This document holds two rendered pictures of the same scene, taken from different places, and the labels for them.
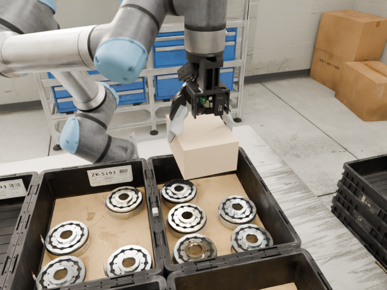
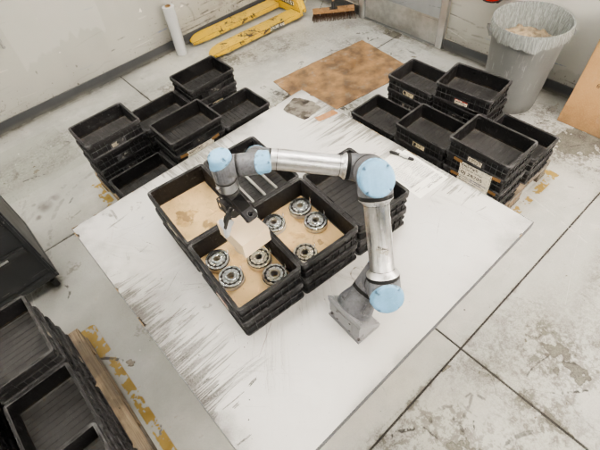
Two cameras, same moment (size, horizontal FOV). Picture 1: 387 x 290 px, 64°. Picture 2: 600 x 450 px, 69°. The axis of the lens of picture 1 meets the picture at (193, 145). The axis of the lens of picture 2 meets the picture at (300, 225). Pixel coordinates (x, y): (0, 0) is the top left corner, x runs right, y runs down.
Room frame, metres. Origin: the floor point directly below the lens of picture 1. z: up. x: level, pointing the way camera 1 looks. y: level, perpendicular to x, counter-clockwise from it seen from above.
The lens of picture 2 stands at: (1.64, -0.16, 2.34)
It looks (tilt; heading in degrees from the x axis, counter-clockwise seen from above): 51 degrees down; 161
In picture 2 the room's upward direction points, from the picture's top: 7 degrees counter-clockwise
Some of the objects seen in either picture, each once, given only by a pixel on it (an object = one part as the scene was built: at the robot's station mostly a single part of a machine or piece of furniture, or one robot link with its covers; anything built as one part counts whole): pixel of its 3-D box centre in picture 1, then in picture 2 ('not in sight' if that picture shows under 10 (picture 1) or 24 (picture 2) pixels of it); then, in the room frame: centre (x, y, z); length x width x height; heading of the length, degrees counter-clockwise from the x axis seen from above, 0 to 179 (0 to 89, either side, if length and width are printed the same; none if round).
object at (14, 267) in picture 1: (91, 215); (301, 220); (0.53, 0.24, 0.92); 0.40 x 0.30 x 0.02; 12
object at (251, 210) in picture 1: (237, 208); (230, 276); (0.62, -0.12, 0.86); 0.10 x 0.10 x 0.01
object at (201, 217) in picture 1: (186, 217); (259, 257); (0.59, 0.02, 0.86); 0.10 x 0.10 x 0.01
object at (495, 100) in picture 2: not in sight; (466, 110); (-0.23, 1.85, 0.37); 0.42 x 0.34 x 0.46; 17
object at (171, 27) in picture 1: (145, 29); not in sight; (2.48, 0.37, 0.91); 1.70 x 0.10 x 0.05; 107
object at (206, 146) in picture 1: (199, 141); (244, 230); (0.61, -0.01, 1.08); 0.16 x 0.12 x 0.07; 17
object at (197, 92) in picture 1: (205, 82); (230, 199); (0.58, -0.02, 1.24); 0.09 x 0.08 x 0.12; 17
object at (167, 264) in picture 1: (212, 197); (243, 258); (0.60, -0.05, 0.92); 0.40 x 0.30 x 0.02; 12
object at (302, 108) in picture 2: not in sight; (301, 106); (-0.45, 0.69, 0.71); 0.22 x 0.19 x 0.01; 17
